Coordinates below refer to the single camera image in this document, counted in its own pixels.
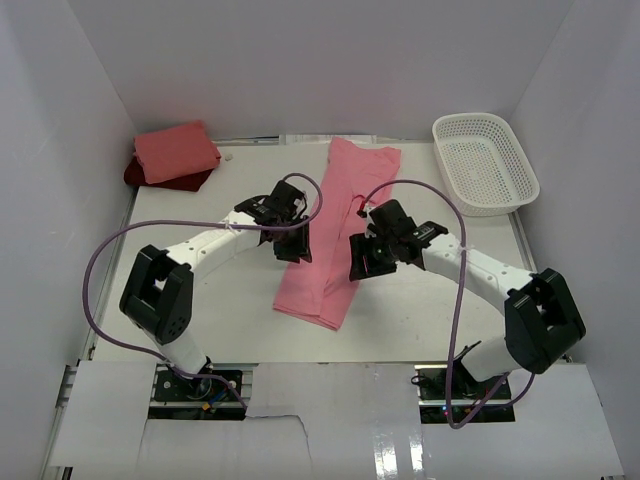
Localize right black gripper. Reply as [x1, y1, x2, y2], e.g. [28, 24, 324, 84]
[349, 232, 398, 283]

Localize pink t-shirt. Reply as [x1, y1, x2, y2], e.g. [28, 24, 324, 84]
[273, 138, 401, 331]

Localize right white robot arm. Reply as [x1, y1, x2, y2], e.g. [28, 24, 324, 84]
[349, 222, 586, 399]

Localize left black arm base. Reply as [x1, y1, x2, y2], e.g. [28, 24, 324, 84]
[148, 368, 246, 421]

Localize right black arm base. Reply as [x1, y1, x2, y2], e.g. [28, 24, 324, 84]
[411, 364, 516, 425]

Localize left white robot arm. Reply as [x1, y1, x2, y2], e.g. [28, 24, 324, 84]
[119, 198, 312, 399]

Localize coral folded t-shirt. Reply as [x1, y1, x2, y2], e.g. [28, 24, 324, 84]
[134, 120, 221, 185]

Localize white plastic basket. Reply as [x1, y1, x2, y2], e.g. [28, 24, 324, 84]
[432, 113, 540, 217]

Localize dark red folded t-shirt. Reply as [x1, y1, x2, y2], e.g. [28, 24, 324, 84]
[122, 157, 213, 192]

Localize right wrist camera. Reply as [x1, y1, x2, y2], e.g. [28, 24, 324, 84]
[363, 199, 417, 239]

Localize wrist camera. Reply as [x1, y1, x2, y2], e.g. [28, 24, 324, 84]
[263, 180, 306, 219]
[363, 199, 417, 239]

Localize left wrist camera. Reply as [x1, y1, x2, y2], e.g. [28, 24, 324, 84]
[263, 180, 306, 219]

